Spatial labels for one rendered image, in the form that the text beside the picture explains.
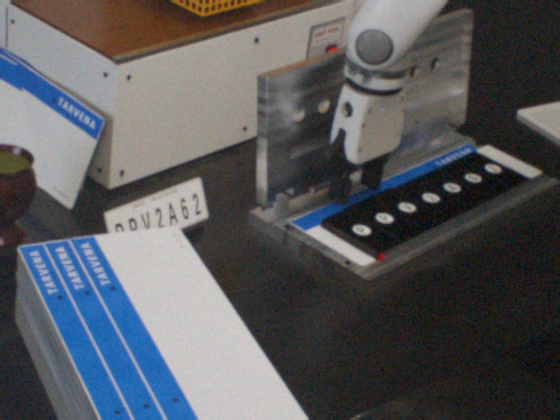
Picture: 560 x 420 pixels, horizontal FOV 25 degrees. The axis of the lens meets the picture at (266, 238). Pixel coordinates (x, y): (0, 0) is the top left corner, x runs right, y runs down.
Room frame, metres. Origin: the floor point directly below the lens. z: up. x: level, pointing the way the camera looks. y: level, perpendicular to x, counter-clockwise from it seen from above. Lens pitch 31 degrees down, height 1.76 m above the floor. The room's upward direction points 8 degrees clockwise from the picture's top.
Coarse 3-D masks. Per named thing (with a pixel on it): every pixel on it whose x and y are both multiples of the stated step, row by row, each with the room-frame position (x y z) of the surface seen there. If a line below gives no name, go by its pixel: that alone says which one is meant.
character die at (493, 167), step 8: (472, 152) 1.67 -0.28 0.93; (456, 160) 1.64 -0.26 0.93; (464, 160) 1.65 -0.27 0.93; (472, 160) 1.65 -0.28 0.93; (480, 160) 1.66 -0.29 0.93; (488, 160) 1.66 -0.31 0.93; (472, 168) 1.62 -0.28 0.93; (480, 168) 1.63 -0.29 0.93; (488, 168) 1.63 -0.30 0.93; (496, 168) 1.63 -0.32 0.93; (504, 168) 1.64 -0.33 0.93; (496, 176) 1.61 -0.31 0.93; (504, 176) 1.62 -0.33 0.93; (512, 176) 1.62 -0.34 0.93; (520, 176) 1.62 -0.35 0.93; (504, 184) 1.59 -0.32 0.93; (512, 184) 1.59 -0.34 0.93; (520, 184) 1.60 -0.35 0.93
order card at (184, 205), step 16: (160, 192) 1.38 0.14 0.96; (176, 192) 1.39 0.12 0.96; (192, 192) 1.41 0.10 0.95; (128, 208) 1.33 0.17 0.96; (144, 208) 1.35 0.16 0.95; (160, 208) 1.37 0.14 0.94; (176, 208) 1.38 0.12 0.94; (192, 208) 1.40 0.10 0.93; (112, 224) 1.31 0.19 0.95; (128, 224) 1.32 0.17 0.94; (144, 224) 1.34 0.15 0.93; (160, 224) 1.36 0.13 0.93; (176, 224) 1.37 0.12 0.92; (192, 224) 1.39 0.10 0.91
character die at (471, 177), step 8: (440, 168) 1.61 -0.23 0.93; (448, 168) 1.62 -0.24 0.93; (456, 168) 1.62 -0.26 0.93; (464, 168) 1.62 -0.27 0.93; (456, 176) 1.60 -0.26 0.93; (464, 176) 1.60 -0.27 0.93; (472, 176) 1.60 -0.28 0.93; (480, 176) 1.60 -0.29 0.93; (488, 176) 1.61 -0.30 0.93; (464, 184) 1.57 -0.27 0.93; (472, 184) 1.58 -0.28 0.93; (480, 184) 1.58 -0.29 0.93; (488, 184) 1.59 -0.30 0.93; (496, 184) 1.59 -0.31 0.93; (488, 192) 1.56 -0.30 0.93; (496, 192) 1.56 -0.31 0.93; (504, 192) 1.57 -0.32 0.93
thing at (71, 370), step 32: (32, 256) 1.14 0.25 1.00; (32, 288) 1.09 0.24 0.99; (64, 288) 1.08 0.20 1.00; (32, 320) 1.09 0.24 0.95; (64, 320) 1.03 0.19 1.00; (32, 352) 1.08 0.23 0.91; (64, 352) 0.99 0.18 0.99; (96, 352) 0.98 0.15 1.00; (64, 384) 0.98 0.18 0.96; (96, 384) 0.93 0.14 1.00; (64, 416) 0.98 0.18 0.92; (96, 416) 0.90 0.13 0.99; (128, 416) 0.90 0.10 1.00
